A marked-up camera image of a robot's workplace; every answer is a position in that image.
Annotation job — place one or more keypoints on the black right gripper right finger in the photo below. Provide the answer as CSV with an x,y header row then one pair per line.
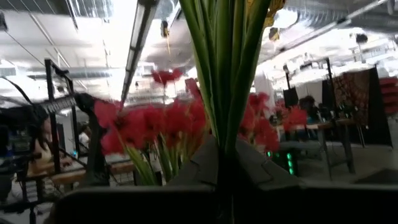
x,y
311,205

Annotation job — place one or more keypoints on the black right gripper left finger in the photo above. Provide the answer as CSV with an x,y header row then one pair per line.
x,y
140,205

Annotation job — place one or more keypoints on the red artificial flower stem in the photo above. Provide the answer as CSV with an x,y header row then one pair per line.
x,y
177,121
124,130
258,124

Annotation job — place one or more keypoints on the yellow artificial flower stem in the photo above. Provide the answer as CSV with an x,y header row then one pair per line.
x,y
227,77

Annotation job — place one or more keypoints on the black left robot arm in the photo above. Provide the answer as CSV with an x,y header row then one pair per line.
x,y
94,155

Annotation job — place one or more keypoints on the pink background flowers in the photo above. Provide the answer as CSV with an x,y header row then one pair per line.
x,y
295,118

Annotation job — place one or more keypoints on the computer with green lights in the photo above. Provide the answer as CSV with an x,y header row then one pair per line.
x,y
281,161

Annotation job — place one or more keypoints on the wooden work table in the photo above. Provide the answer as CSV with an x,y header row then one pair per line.
x,y
314,126

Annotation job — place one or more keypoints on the person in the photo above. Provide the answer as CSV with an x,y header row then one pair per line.
x,y
308,107
42,152

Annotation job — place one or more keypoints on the black monitor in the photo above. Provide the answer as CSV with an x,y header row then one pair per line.
x,y
290,97

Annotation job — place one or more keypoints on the dark patterned hanging cloth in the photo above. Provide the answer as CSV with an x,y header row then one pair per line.
x,y
354,93

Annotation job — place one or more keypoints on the red shelf rack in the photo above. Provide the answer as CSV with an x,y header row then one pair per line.
x,y
388,93

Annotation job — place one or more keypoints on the long ceiling light strip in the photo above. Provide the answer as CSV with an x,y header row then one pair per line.
x,y
138,37

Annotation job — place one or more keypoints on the black vertical frame post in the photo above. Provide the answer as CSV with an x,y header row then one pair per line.
x,y
51,93

